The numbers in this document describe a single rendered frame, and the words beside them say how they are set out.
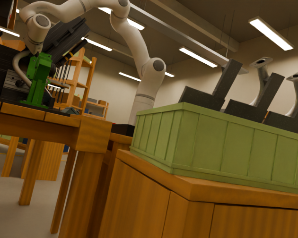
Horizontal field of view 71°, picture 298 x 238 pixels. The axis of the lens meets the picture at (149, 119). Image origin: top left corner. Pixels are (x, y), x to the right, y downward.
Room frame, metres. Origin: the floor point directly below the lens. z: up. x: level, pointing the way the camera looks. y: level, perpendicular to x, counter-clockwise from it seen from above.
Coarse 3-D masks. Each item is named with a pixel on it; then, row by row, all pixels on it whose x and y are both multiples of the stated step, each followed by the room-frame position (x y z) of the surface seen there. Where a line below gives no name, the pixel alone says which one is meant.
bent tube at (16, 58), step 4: (20, 52) 1.22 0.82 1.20; (24, 52) 1.23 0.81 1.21; (28, 52) 1.24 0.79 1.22; (16, 56) 1.20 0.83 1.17; (20, 56) 1.22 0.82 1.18; (24, 56) 1.24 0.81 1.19; (12, 60) 1.20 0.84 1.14; (16, 60) 1.20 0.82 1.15; (12, 64) 1.19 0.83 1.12; (16, 64) 1.20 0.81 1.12; (16, 68) 1.19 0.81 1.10; (16, 72) 1.20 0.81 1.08; (20, 72) 1.20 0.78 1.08; (20, 76) 1.21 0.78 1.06; (24, 76) 1.21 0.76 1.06; (24, 80) 1.22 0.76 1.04; (28, 80) 1.22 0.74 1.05; (28, 84) 1.22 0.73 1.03
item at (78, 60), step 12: (12, 48) 4.52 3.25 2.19; (24, 48) 4.59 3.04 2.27; (72, 60) 3.93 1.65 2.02; (84, 60) 4.01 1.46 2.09; (72, 84) 3.85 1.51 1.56; (60, 96) 4.06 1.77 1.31; (72, 96) 3.92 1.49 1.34; (84, 96) 4.30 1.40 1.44; (84, 108) 4.34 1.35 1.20; (24, 144) 4.14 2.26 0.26
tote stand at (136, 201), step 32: (128, 160) 0.76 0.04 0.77; (128, 192) 0.71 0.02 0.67; (160, 192) 0.53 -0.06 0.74; (192, 192) 0.43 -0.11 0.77; (224, 192) 0.47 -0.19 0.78; (256, 192) 0.51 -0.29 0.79; (128, 224) 0.66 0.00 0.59; (160, 224) 0.51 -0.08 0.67; (192, 224) 0.44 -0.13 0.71; (224, 224) 0.47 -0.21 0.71; (256, 224) 0.52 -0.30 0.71; (288, 224) 0.57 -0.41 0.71
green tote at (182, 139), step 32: (160, 128) 0.60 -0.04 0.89; (192, 128) 0.50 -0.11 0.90; (224, 128) 0.53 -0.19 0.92; (256, 128) 0.55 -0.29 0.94; (160, 160) 0.55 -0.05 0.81; (192, 160) 0.50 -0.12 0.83; (224, 160) 0.53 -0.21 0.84; (256, 160) 0.56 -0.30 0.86; (288, 160) 0.60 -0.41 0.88; (288, 192) 0.61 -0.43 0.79
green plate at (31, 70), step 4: (44, 56) 1.35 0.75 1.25; (48, 56) 1.36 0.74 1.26; (32, 60) 1.30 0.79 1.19; (28, 64) 1.29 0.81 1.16; (32, 64) 1.30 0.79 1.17; (28, 68) 1.28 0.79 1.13; (32, 68) 1.30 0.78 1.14; (28, 72) 1.28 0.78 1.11; (32, 72) 1.29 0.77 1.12; (28, 76) 1.28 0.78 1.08; (32, 76) 1.29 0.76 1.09
